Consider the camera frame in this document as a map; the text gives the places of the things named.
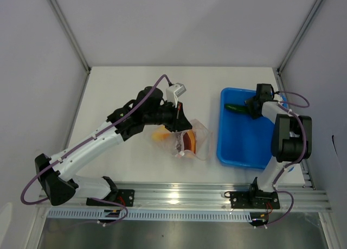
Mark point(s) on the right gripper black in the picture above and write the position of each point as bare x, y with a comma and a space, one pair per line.
249, 102

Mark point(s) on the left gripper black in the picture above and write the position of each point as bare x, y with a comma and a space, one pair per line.
179, 121

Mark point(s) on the green cucumber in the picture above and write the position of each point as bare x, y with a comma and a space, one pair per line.
236, 108

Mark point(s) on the red orange steak slice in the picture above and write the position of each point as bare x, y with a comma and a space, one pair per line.
189, 141

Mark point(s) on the clear pink zip top bag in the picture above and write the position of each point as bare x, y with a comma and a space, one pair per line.
196, 143

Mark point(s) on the yellow lemon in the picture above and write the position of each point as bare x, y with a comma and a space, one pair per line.
160, 134

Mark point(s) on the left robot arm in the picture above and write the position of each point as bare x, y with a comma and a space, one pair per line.
58, 173

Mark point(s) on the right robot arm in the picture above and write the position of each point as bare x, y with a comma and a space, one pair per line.
291, 142

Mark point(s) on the blue plastic tray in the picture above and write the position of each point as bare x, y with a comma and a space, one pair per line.
242, 141

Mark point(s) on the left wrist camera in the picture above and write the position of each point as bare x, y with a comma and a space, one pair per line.
173, 92

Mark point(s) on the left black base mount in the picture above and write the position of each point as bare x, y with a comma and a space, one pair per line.
124, 197

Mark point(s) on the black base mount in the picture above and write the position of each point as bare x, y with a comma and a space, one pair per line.
244, 200
124, 197

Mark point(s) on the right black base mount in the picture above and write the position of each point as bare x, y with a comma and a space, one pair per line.
244, 200

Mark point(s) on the aluminium rail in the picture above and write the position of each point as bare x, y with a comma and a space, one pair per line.
211, 196

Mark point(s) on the right aluminium frame post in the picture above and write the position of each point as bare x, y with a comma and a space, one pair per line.
303, 29

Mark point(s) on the aluminium frame post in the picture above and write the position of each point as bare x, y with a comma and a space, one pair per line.
63, 22
303, 29

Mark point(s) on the white slotted cable duct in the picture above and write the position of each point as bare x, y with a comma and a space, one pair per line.
151, 215

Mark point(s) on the left aluminium frame post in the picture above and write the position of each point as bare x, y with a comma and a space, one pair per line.
63, 22

